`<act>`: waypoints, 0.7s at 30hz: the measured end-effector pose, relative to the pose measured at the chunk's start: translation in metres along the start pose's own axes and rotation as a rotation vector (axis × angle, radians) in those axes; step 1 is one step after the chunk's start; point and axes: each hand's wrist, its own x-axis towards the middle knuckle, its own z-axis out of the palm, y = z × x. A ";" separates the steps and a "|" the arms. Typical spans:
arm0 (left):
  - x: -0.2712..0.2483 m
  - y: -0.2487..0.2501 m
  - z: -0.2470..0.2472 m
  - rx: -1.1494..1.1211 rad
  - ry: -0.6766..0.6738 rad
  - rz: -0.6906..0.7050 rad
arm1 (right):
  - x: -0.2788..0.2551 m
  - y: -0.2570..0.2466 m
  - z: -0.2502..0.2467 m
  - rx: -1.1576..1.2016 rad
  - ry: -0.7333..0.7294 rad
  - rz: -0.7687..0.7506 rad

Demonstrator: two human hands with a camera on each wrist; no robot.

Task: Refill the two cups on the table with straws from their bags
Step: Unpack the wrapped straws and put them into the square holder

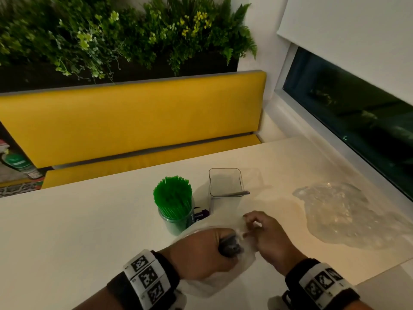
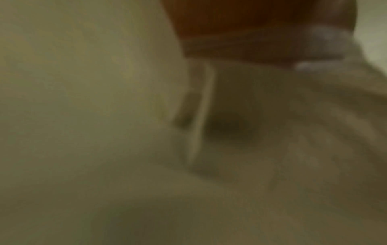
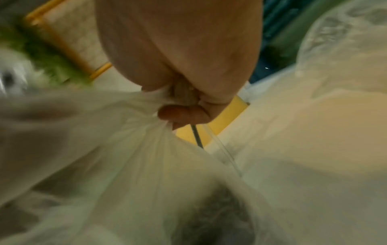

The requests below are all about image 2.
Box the person's left hand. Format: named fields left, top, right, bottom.
left=161, top=0, right=358, bottom=66

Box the frosted clear plastic bag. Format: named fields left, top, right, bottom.
left=169, top=23, right=387, bottom=245

